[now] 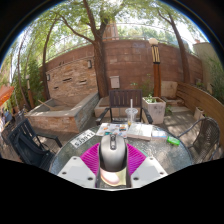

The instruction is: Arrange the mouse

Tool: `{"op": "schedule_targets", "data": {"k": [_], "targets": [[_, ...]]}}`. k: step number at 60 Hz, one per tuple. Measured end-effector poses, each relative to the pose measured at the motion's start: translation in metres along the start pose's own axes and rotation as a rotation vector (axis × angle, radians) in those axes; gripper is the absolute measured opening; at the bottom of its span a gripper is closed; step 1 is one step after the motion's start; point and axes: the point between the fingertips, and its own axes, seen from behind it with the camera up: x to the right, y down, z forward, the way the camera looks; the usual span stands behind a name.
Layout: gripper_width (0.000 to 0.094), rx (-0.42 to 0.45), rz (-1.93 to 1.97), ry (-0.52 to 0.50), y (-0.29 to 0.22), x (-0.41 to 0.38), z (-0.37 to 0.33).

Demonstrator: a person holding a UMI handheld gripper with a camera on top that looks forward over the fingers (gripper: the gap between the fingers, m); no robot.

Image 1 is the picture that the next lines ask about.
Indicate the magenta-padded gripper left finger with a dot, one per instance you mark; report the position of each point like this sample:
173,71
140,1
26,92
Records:
76,170

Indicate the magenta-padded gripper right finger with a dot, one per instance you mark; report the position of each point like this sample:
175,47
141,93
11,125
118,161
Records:
148,170

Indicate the grey and black computer mouse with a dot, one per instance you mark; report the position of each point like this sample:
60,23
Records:
113,153

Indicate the green mouse pad, pink wrist rest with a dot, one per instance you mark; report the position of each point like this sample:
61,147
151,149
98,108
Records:
111,177

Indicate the white licence plate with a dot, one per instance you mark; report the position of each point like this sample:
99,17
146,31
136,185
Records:
82,138

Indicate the thin pale booklet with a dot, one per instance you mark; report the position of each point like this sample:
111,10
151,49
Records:
159,134

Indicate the small green packet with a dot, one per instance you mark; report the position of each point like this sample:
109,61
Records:
173,140

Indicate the raised stone garden bed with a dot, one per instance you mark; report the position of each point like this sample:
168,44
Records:
60,121

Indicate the black folding armchair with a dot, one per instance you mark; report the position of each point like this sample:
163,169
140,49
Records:
30,146

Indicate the colourful picture pamphlet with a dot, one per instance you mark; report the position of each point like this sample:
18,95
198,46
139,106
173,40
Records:
111,129

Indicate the clear plastic cup with straw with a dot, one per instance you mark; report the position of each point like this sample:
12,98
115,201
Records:
131,116

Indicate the white square planter with plant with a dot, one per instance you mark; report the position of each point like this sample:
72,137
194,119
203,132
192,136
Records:
154,110

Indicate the dark wicker metal-framed chair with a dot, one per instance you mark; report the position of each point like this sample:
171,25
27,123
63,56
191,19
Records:
206,136

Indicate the small white plant pot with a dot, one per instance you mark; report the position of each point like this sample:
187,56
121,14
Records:
198,113

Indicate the dark wooden slatted chair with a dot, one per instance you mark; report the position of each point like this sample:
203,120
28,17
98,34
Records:
120,98

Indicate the curved wooden slat bench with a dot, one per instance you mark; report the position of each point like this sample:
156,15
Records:
203,100

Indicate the large forked tree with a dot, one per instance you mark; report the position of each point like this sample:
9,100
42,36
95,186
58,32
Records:
101,66

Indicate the slim leaning tree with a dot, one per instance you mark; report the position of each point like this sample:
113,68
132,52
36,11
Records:
184,60

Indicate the pale wall-mounted box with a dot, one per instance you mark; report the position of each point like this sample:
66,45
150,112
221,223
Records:
115,82

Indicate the wooden garden lamp post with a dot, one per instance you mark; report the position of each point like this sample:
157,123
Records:
156,73

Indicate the dark wall lamp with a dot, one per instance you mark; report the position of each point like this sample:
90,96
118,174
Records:
89,64
48,77

